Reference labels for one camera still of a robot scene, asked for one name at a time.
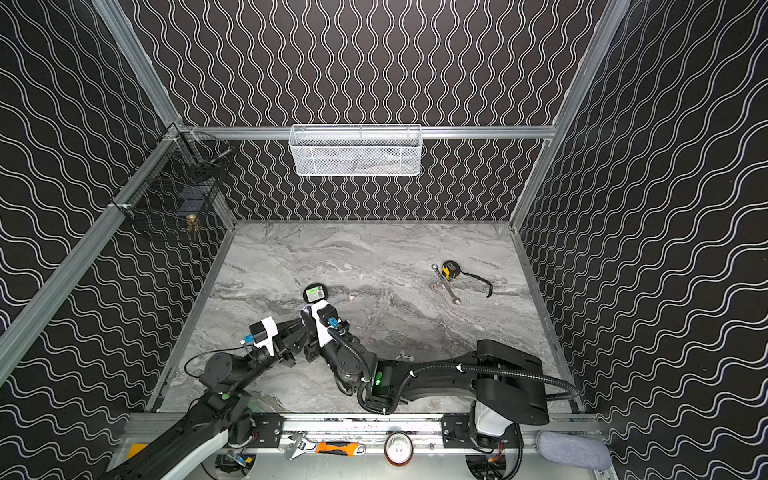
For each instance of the yellow black tape measure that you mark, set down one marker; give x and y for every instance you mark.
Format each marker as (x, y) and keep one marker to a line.
(451, 270)

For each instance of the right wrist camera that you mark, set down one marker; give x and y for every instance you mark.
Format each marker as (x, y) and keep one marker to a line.
(326, 318)

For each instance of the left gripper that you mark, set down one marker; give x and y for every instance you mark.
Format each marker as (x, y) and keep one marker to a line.
(283, 336)

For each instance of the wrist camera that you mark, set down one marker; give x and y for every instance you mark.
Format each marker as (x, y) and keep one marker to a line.
(326, 318)
(262, 334)

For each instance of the orange handled tool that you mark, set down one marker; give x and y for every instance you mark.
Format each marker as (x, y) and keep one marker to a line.
(349, 449)

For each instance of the black round digital timer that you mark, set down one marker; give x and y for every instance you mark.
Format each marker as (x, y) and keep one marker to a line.
(315, 292)

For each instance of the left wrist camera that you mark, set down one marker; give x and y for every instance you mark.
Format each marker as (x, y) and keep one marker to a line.
(262, 334)

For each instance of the adjustable wrench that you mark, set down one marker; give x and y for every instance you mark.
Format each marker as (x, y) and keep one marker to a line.
(299, 445)

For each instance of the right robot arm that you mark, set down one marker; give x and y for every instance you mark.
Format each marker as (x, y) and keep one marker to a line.
(506, 386)

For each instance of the silver combination wrench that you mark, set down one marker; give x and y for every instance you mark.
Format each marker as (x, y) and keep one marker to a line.
(445, 284)

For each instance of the white wire mesh basket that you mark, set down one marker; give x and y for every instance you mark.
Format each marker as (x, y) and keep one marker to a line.
(356, 150)

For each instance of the grey cloth roll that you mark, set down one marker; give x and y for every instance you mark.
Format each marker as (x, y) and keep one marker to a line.
(574, 451)

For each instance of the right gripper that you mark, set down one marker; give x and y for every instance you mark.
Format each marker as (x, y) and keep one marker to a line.
(315, 350)

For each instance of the soda can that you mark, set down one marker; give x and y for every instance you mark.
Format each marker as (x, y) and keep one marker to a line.
(398, 449)

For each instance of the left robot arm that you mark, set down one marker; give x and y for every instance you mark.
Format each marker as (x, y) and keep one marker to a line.
(221, 415)

